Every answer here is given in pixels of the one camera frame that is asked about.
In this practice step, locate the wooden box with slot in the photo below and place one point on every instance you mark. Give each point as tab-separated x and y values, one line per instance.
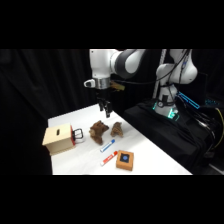
58	138

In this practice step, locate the small brown plush toy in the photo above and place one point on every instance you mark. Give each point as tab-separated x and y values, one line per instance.
117	129

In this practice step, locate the orange block with blue circle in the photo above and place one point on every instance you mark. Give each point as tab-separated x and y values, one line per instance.
125	160

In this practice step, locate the blue and white marker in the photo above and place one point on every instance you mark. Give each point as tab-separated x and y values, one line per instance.
107	145

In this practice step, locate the red and white marker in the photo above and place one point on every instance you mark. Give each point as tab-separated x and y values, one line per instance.
109	158

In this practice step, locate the black robot stand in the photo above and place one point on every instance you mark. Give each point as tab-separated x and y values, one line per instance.
166	136

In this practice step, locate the black curtain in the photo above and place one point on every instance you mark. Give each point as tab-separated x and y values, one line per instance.
36	100

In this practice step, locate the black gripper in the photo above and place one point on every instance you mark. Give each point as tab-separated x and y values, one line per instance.
101	94

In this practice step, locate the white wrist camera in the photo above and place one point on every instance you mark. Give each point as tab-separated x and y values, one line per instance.
89	83

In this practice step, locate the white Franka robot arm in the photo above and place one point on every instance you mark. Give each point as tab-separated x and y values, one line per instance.
103	63

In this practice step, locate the brown plush animal toy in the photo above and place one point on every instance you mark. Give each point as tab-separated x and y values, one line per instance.
98	130

